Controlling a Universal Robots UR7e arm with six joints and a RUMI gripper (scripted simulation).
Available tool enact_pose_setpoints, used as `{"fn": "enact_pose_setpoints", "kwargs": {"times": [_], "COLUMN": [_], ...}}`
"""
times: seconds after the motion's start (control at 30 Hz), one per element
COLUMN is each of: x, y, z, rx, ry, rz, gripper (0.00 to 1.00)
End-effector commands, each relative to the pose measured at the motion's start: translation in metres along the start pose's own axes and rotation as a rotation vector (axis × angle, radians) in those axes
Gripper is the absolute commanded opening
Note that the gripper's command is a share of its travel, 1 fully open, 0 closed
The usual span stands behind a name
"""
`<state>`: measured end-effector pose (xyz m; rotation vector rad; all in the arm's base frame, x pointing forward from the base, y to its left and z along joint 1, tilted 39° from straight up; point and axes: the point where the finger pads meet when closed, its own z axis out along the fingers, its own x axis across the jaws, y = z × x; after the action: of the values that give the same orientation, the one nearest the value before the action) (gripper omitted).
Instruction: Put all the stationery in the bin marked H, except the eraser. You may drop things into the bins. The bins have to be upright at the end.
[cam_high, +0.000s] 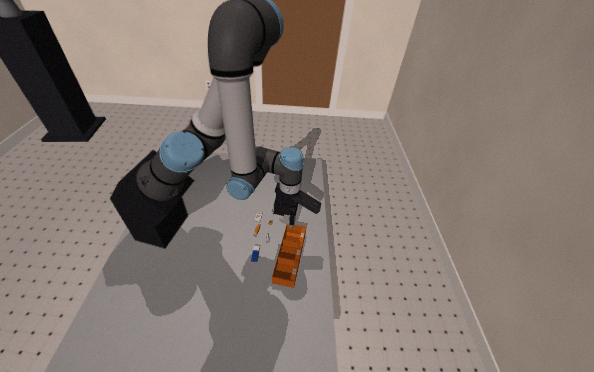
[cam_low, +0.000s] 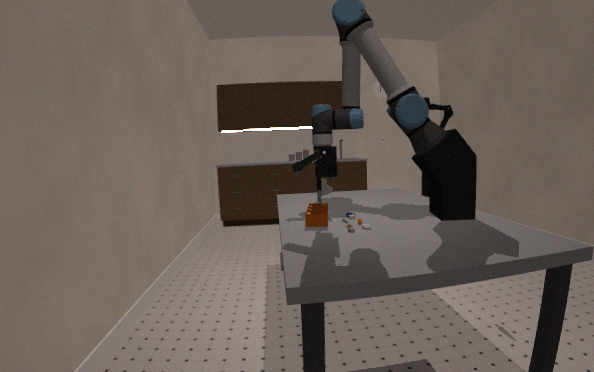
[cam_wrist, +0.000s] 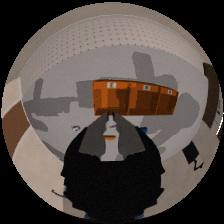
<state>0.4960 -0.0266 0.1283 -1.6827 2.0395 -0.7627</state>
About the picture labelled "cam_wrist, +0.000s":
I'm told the blue and white eraser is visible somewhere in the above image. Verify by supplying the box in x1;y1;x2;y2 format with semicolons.
140;127;147;133

